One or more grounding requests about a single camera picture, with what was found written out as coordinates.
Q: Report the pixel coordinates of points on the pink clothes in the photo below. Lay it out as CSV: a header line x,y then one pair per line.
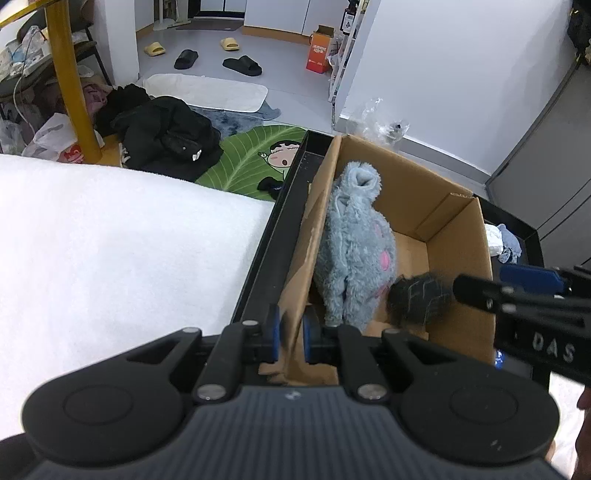
x,y
94,99

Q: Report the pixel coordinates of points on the yellow round table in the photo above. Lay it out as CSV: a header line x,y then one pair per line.
x,y
69,92

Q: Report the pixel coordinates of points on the brown cardboard box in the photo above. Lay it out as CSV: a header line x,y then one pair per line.
x,y
443,221

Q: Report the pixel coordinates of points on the white standing fan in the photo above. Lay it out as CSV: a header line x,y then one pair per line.
x,y
168,22

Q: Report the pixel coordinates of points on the person's right hand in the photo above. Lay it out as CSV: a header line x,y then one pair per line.
x,y
586,400

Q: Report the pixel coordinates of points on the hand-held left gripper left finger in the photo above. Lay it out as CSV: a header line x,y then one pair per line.
x,y
275,334

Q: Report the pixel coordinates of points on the white plastic bag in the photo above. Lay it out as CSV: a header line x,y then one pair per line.
x,y
55,136

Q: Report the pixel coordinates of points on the blue plush paw slipper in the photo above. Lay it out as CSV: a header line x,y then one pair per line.
x,y
355,240

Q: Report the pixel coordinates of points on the black plastic tray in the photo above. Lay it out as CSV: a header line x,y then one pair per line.
x,y
272,244

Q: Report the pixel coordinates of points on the blue-grey shaggy rug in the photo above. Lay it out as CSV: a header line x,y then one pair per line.
x,y
258,117

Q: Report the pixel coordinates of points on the dark grey fuzzy sock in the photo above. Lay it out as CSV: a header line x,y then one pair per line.
x,y
415,300

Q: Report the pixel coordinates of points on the black bag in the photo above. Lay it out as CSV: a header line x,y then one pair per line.
x,y
581,23

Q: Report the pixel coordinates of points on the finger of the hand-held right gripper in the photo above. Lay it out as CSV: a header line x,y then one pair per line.
x,y
531,277
475,290

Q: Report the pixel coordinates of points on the green leaf cartoon rug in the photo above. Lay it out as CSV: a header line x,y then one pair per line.
x,y
240,157

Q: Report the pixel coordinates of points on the dark bottle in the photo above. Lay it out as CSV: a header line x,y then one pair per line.
x,y
350,16

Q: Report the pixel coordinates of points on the clear plastic bag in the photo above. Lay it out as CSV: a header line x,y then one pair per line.
x,y
385,120

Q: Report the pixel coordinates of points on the black clothes pile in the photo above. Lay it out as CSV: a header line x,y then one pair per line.
x,y
161,134

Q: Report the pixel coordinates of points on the white shelf unit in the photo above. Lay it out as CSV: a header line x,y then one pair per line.
x,y
339,85

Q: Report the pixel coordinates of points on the yellow slipper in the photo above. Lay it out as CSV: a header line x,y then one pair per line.
x,y
154,48
229,44

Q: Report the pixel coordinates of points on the white floor mat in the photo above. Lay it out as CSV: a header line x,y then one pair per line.
x,y
207,90

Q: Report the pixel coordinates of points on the white fluffy blanket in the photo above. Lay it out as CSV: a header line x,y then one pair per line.
x,y
115,258

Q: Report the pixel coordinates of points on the orange cardboard box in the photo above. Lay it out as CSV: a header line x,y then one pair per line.
x,y
318,50

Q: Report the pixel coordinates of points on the grey wardrobe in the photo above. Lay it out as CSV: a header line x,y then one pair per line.
x,y
554,161

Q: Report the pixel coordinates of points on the black side rack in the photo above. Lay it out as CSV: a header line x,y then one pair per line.
x,y
87,46

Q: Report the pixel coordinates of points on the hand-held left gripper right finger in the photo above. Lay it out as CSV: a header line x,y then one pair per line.
x,y
308,339

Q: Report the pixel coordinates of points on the dark door mat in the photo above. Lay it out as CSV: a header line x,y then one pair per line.
x,y
210,25

